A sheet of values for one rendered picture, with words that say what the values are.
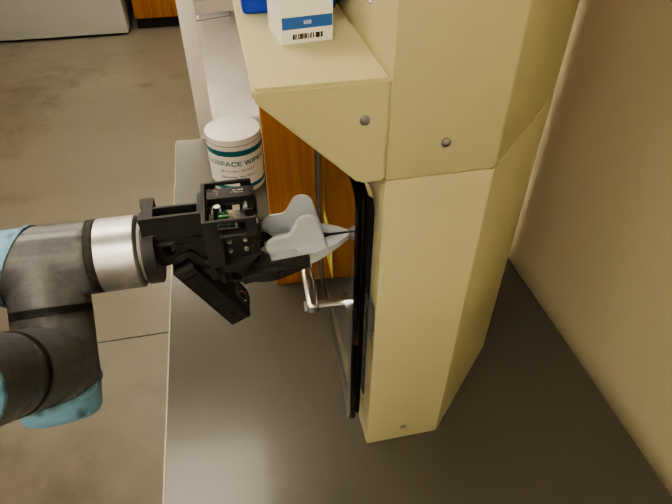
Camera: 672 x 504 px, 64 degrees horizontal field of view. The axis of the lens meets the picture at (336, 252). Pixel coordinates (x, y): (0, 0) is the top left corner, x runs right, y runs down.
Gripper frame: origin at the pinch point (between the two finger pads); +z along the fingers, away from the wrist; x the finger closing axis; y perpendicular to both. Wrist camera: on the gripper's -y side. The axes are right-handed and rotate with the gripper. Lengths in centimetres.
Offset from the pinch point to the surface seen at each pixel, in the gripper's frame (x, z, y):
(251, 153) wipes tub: 67, -6, -26
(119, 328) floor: 118, -67, -131
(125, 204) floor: 209, -73, -131
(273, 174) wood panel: 32.6, -4.1, -11.2
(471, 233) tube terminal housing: -4.4, 13.7, 2.3
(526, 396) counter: -1.6, 31.4, -36.9
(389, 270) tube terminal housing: -4.4, 4.9, -1.4
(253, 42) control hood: 6.2, -6.7, 20.1
